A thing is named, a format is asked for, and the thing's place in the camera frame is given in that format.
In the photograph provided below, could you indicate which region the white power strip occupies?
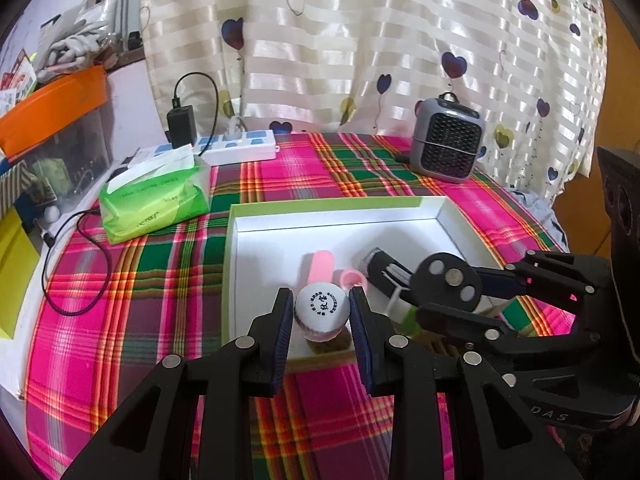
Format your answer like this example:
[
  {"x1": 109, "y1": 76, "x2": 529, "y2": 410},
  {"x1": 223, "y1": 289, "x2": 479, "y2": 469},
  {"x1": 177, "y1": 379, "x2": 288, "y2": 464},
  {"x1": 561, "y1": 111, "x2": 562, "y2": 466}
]
[{"x1": 127, "y1": 130, "x2": 279, "y2": 167}]

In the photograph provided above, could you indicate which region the striped heart-print curtain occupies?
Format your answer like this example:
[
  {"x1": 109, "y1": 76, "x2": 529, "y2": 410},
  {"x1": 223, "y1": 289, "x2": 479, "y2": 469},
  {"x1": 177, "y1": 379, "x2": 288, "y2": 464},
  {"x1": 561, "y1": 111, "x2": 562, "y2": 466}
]
[{"x1": 140, "y1": 0, "x2": 608, "y2": 206}]

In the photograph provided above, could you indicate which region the green white cardboard box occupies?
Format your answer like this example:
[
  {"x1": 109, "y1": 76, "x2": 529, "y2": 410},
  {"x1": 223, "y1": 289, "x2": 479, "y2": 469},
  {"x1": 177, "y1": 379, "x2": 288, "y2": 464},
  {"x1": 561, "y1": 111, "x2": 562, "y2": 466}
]
[{"x1": 220, "y1": 196, "x2": 518, "y2": 361}]

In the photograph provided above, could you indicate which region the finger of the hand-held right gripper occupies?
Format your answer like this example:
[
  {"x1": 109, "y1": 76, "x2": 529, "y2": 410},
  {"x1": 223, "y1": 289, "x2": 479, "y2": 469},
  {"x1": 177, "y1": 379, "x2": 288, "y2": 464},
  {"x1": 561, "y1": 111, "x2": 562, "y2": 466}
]
[
  {"x1": 416, "y1": 305, "x2": 601, "y2": 368},
  {"x1": 475, "y1": 250, "x2": 612, "y2": 306}
]

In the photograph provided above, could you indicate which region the black white mushroom-shaped holder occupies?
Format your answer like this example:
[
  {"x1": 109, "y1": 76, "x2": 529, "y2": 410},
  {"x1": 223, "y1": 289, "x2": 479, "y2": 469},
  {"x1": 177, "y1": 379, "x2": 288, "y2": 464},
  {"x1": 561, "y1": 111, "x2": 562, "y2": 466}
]
[{"x1": 410, "y1": 252, "x2": 482, "y2": 313}]

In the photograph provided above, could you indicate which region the white cloth pile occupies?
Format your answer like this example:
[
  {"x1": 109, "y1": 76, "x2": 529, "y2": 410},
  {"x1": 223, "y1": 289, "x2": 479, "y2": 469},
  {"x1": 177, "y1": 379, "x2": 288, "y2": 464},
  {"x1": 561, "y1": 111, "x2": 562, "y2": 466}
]
[{"x1": 35, "y1": 2, "x2": 121, "y2": 83}]

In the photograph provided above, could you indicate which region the yellow-green cardboard box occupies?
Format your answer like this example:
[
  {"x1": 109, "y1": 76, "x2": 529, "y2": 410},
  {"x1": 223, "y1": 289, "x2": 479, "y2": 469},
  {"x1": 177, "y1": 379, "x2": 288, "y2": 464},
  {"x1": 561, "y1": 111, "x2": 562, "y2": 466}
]
[{"x1": 0, "y1": 207, "x2": 41, "y2": 342}]

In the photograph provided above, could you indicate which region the pink green plaid tablecloth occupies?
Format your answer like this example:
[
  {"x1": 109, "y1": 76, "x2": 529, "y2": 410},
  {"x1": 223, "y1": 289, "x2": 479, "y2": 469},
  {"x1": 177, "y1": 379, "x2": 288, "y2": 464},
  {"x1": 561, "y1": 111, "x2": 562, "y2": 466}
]
[{"x1": 22, "y1": 132, "x2": 581, "y2": 480}]

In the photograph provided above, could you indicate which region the grey mini heater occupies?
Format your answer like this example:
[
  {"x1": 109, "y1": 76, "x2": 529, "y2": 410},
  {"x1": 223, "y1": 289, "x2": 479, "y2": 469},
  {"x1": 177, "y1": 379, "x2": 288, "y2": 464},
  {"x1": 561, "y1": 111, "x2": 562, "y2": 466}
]
[{"x1": 410, "y1": 92, "x2": 487, "y2": 181}]

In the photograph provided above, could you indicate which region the light blue cloth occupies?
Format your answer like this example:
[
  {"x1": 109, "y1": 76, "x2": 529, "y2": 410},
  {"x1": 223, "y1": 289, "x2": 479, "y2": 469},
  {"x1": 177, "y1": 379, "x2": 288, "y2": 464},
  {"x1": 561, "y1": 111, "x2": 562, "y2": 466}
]
[{"x1": 510, "y1": 187, "x2": 571, "y2": 253}]

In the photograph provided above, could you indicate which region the wooden wardrobe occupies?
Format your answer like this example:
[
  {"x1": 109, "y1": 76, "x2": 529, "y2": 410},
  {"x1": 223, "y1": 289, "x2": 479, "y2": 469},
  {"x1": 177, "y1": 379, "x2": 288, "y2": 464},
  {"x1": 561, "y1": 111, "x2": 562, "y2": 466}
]
[{"x1": 550, "y1": 0, "x2": 640, "y2": 261}]

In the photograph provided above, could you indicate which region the green tissue pack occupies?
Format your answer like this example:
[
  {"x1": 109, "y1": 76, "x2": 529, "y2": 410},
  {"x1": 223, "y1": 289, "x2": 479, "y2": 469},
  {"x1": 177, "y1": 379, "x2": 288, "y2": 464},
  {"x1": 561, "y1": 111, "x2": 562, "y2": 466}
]
[{"x1": 98, "y1": 155, "x2": 212, "y2": 246}]

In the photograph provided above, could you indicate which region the clear container with orange lid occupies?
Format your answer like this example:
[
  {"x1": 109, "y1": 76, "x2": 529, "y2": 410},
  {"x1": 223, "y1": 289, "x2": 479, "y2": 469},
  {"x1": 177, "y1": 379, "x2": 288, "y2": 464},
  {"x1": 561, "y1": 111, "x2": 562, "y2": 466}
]
[{"x1": 0, "y1": 65, "x2": 113, "y2": 196}]

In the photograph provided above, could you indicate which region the black cable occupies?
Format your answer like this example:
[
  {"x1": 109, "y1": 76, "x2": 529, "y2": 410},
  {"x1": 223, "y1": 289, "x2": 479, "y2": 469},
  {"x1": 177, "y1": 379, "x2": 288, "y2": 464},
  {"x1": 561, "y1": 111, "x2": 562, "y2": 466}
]
[{"x1": 42, "y1": 210, "x2": 108, "y2": 317}]

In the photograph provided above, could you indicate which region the black power adapter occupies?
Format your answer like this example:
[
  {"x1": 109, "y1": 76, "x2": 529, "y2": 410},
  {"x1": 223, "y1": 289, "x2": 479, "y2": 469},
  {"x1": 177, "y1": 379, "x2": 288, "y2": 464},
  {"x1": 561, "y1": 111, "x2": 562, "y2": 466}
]
[{"x1": 166, "y1": 72, "x2": 221, "y2": 151}]

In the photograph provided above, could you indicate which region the black rectangular device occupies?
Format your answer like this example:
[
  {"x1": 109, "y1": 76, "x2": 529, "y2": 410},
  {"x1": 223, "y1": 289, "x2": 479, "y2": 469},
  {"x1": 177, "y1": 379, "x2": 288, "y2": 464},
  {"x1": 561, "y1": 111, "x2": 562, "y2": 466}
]
[{"x1": 354, "y1": 246, "x2": 416, "y2": 306}]

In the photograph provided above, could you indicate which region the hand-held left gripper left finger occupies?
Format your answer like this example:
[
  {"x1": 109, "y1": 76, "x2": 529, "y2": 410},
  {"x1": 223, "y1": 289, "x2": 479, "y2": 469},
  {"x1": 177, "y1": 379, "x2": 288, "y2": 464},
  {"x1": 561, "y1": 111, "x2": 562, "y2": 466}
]
[{"x1": 60, "y1": 287, "x2": 296, "y2": 480}]

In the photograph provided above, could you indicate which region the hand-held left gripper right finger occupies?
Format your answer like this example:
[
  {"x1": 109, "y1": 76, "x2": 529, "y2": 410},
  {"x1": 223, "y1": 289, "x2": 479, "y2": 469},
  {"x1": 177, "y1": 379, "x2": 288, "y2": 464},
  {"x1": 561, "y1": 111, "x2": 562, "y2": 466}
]
[{"x1": 347, "y1": 286, "x2": 586, "y2": 480}]

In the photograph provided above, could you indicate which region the pink clip case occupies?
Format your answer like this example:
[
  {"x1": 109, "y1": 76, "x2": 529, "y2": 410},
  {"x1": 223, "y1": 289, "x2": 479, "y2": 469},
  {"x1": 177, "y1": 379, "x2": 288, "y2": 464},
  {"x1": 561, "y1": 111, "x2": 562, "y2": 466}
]
[{"x1": 334, "y1": 269, "x2": 371, "y2": 301}]

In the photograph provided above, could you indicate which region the green box with striped side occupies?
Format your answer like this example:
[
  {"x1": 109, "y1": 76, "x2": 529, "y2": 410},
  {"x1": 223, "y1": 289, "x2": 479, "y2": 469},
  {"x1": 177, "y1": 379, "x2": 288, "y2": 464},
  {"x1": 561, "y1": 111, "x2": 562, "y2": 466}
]
[{"x1": 0, "y1": 162, "x2": 36, "y2": 221}]

